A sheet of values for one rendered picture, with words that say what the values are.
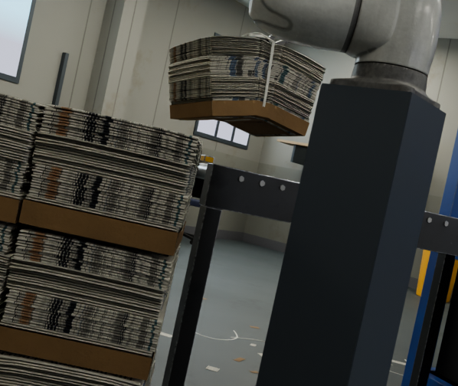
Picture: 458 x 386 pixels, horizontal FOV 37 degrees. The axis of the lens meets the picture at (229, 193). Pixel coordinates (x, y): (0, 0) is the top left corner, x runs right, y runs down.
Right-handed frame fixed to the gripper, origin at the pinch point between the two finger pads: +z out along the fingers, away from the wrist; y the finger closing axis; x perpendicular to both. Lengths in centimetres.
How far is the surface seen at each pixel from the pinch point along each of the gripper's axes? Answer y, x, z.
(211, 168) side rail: 50, -18, 17
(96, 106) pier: 0, 475, -105
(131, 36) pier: -75, 473, -130
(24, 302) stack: 79, -63, 74
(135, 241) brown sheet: 66, -72, 58
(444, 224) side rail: 58, -31, -62
